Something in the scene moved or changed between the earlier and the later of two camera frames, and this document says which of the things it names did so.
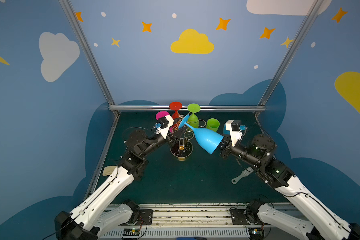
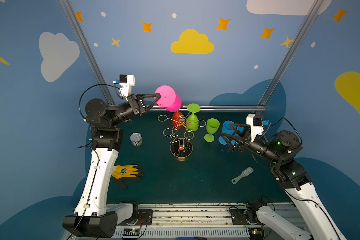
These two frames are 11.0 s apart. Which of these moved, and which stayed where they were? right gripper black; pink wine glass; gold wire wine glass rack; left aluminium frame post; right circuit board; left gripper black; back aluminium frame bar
Moved: left gripper black; right gripper black; pink wine glass
Stayed: left aluminium frame post; right circuit board; back aluminium frame bar; gold wire wine glass rack
